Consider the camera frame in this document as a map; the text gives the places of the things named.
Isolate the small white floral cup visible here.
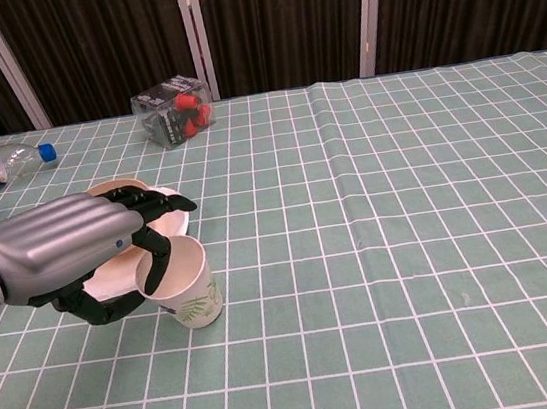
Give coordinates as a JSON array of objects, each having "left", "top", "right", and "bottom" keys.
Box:
[{"left": 130, "top": 230, "right": 228, "bottom": 337}]

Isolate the cream bowl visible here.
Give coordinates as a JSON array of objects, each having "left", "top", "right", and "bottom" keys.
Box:
[{"left": 84, "top": 175, "right": 150, "bottom": 200}]

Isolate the large white plate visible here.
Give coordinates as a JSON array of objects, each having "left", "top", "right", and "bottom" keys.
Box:
[{"left": 70, "top": 182, "right": 200, "bottom": 305}]

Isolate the clear plastic box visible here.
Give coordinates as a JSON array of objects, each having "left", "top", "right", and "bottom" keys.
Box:
[{"left": 128, "top": 70, "right": 219, "bottom": 156}]

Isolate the green checked tablecloth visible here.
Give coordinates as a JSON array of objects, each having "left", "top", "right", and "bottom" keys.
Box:
[{"left": 0, "top": 49, "right": 547, "bottom": 409}]

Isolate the grey black left robot hand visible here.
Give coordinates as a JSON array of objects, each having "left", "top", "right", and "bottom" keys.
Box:
[{"left": 0, "top": 176, "right": 212, "bottom": 339}]

